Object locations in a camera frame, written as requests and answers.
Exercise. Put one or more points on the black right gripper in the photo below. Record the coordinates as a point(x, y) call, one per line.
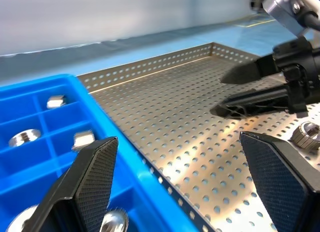
point(300, 66)

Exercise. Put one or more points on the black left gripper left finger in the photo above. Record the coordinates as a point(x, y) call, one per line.
point(82, 187)

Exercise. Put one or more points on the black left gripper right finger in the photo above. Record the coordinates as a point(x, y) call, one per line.
point(285, 187)

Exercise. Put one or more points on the blue plastic compartment tray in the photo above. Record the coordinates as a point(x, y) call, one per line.
point(120, 151)

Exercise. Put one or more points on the small silver hex nut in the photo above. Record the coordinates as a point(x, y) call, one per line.
point(82, 140)

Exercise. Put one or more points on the silver threaded fitting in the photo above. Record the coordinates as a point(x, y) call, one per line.
point(305, 136)

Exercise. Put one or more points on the perforated stainless steel tray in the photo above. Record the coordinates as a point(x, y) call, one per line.
point(175, 116)

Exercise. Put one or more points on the small silver square nut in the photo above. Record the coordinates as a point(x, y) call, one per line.
point(56, 101)

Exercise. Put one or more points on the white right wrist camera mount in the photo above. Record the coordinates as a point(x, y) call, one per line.
point(282, 11)

